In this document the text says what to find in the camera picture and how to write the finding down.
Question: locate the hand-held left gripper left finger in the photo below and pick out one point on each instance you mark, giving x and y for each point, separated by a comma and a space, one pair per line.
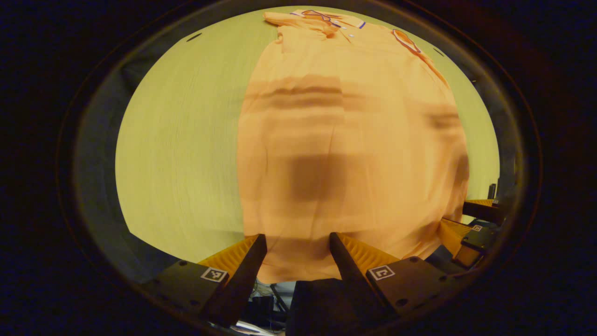
242, 280

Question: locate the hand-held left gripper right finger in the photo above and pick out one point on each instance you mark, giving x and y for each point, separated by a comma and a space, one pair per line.
350, 270

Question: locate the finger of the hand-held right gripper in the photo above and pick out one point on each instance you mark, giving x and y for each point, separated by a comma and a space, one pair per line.
478, 239
482, 212

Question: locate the orange polo T-shirt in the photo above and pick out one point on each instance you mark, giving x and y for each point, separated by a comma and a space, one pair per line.
350, 140

